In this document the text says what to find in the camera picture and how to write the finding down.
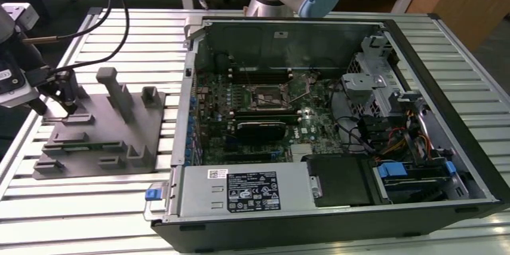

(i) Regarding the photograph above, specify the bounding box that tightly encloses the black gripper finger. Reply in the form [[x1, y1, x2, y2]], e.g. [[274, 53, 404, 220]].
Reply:
[[55, 70, 81, 118], [29, 96, 49, 116]]

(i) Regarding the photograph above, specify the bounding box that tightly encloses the metal socket cover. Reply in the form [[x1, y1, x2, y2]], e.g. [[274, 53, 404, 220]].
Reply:
[[284, 72, 320, 104]]

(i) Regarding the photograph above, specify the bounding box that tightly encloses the CPU socket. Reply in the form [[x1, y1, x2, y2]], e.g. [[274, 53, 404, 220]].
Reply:
[[247, 84, 293, 111]]

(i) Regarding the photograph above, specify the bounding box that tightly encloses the grey parts rack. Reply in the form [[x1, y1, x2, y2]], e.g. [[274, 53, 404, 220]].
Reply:
[[31, 67, 167, 180]]

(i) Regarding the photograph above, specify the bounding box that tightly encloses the green RAM stick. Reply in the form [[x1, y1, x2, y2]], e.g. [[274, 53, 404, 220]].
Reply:
[[234, 110, 300, 124], [59, 142, 123, 152]]

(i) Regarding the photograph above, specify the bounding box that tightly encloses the green motherboard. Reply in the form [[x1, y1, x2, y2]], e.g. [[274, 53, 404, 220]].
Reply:
[[191, 69, 348, 166]]

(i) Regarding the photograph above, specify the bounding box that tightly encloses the grey power supply unit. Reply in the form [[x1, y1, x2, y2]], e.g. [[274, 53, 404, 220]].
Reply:
[[175, 164, 316, 219]]

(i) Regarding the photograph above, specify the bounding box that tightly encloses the black graphics card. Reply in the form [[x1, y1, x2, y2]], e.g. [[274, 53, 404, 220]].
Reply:
[[234, 121, 288, 143]]

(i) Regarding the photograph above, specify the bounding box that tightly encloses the black expansion slot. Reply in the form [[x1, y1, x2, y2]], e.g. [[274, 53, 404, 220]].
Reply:
[[225, 152, 273, 162]]

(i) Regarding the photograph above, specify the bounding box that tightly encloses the silver chipset heatsink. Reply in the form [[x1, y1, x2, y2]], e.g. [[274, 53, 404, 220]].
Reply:
[[290, 143, 316, 162]]

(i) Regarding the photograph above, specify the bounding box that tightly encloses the black open PC case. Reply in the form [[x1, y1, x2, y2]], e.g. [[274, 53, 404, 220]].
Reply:
[[150, 15, 510, 253]]

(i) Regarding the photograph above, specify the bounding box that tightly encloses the silver metal drive cage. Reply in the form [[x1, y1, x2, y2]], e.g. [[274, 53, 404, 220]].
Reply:
[[341, 36, 404, 112]]

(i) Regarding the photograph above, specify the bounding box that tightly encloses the black plastic shroud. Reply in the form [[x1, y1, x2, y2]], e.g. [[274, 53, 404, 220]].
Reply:
[[302, 153, 386, 208]]

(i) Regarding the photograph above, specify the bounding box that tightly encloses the hard disk in blue carrier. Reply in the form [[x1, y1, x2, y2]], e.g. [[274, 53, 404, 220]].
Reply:
[[374, 161, 458, 202]]

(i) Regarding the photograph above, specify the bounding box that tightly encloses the wooden cabinet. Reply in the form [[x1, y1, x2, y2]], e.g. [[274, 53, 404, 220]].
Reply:
[[406, 0, 510, 54]]

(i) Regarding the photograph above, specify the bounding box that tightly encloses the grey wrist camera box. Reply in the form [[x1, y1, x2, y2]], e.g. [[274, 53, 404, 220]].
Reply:
[[0, 2, 41, 30]]

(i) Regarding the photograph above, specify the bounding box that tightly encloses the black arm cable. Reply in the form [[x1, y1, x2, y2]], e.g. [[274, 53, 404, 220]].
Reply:
[[46, 0, 131, 72]]

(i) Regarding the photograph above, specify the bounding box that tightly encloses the orange yellow wire bundle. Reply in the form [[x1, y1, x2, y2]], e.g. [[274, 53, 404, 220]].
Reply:
[[381, 110, 434, 162]]

